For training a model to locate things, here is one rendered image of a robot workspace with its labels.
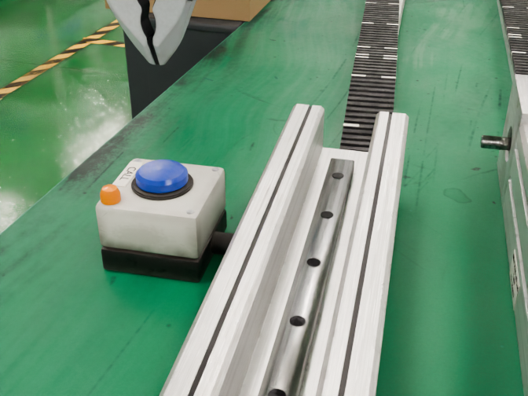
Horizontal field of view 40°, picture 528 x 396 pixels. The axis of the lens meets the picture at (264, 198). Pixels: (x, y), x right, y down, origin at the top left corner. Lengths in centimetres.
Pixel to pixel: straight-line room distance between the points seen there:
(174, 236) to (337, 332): 19
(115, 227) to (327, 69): 48
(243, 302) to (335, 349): 6
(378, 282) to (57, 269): 27
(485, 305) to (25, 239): 37
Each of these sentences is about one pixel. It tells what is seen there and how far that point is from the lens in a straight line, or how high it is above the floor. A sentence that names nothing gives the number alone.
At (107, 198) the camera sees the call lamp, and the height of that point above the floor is 85.
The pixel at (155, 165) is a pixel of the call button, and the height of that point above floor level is 85.
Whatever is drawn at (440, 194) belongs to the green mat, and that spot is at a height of 78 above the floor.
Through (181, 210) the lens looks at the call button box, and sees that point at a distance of 53.
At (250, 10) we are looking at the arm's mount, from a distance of 113.
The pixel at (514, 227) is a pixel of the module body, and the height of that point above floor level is 81.
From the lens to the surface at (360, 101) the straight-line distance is 79.
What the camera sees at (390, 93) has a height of 81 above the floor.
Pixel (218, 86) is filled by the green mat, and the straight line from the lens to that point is 90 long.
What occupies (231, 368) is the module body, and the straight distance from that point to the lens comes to 37.
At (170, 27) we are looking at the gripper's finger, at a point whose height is 97.
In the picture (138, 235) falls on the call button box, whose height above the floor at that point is 82.
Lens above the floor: 112
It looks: 31 degrees down
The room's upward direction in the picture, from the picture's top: straight up
